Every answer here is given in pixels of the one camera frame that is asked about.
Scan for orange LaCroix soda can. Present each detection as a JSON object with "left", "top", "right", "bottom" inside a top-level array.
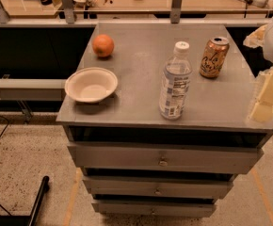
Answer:
[{"left": 200, "top": 37, "right": 230, "bottom": 78}]

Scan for clear plastic water bottle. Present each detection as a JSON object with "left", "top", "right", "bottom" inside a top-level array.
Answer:
[{"left": 159, "top": 41, "right": 192, "bottom": 120}]

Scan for top grey drawer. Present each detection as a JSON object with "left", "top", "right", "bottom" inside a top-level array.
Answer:
[{"left": 68, "top": 142, "right": 264, "bottom": 174}]

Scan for grey drawer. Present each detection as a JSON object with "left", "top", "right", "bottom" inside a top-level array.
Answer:
[
  {"left": 83, "top": 176, "right": 233, "bottom": 200},
  {"left": 91, "top": 200, "right": 216, "bottom": 218},
  {"left": 68, "top": 142, "right": 264, "bottom": 174}
]

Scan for grey drawer cabinet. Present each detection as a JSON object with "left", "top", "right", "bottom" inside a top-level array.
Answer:
[{"left": 57, "top": 22, "right": 273, "bottom": 218}]

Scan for orange fruit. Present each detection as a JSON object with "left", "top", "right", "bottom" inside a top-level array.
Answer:
[{"left": 92, "top": 34, "right": 115, "bottom": 57}]

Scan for bottom grey drawer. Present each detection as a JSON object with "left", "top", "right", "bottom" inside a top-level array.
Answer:
[{"left": 91, "top": 200, "right": 216, "bottom": 218}]

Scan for white paper bowl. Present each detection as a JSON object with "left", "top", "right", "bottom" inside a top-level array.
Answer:
[{"left": 64, "top": 67, "right": 118, "bottom": 104}]

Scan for middle grey drawer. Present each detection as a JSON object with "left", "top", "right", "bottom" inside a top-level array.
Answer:
[{"left": 83, "top": 176, "right": 233, "bottom": 200}]

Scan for black metal stand leg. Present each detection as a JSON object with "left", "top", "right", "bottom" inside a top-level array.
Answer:
[{"left": 0, "top": 176, "right": 50, "bottom": 226}]

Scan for grey metal rail frame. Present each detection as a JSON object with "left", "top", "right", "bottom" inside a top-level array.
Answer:
[{"left": 0, "top": 0, "right": 273, "bottom": 26}]

